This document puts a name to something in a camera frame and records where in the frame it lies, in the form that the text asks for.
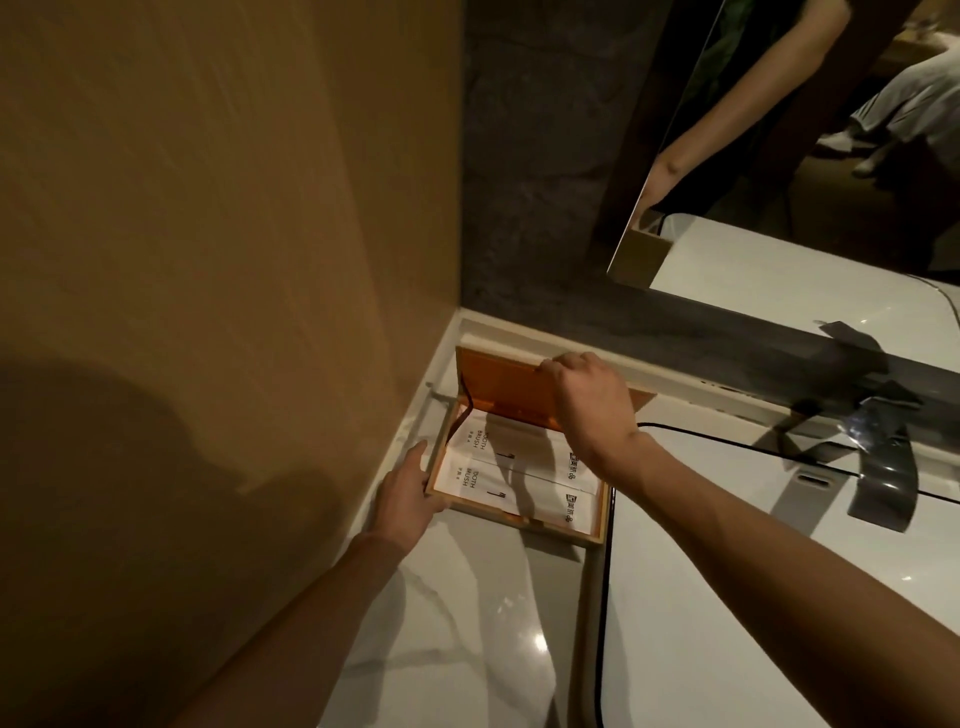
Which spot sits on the wall mirror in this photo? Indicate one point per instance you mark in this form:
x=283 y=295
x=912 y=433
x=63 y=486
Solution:
x=787 y=127

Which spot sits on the person's right hand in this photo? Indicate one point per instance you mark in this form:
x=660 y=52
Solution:
x=596 y=412

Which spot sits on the person's left hand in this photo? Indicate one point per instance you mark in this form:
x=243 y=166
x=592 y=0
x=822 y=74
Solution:
x=401 y=502

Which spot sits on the dark metal faucet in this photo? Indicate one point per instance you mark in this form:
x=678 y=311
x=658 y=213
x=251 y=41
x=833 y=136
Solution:
x=881 y=457

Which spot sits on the person's left thumb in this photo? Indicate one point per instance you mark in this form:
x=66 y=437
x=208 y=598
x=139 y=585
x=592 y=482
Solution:
x=416 y=461

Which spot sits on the person's right fingers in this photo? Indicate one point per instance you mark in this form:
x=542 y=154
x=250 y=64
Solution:
x=568 y=364

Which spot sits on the white sink basin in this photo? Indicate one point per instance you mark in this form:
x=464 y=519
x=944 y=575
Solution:
x=720 y=585

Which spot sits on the white toothbrush packet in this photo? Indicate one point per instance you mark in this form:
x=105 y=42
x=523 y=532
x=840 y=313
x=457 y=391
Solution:
x=480 y=487
x=517 y=450

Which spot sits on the person's left forearm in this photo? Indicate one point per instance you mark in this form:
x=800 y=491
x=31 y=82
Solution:
x=315 y=622

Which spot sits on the person's right forearm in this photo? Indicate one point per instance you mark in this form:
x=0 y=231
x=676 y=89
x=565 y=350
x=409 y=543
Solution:
x=765 y=577

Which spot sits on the wooden box with hinged lid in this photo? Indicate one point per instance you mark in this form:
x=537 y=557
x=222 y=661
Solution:
x=502 y=386

